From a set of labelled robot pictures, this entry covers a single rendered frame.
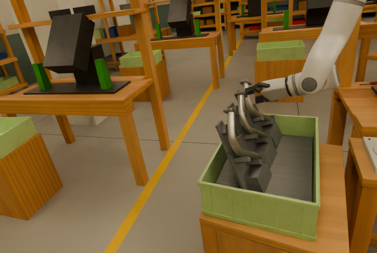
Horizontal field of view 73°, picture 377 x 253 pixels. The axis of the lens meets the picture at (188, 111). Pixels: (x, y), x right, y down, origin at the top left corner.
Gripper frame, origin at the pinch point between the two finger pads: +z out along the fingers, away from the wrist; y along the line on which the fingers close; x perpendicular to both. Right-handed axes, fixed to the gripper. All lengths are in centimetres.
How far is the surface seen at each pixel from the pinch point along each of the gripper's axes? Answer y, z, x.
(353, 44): -80, -32, -61
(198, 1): -522, 484, -761
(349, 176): -65, -20, 24
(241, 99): 0.4, 4.9, 0.5
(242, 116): -0.4, 4.9, 8.1
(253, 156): -4.2, 2.4, 24.4
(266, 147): -20.5, 3.7, 16.7
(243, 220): -4.3, 6.9, 48.4
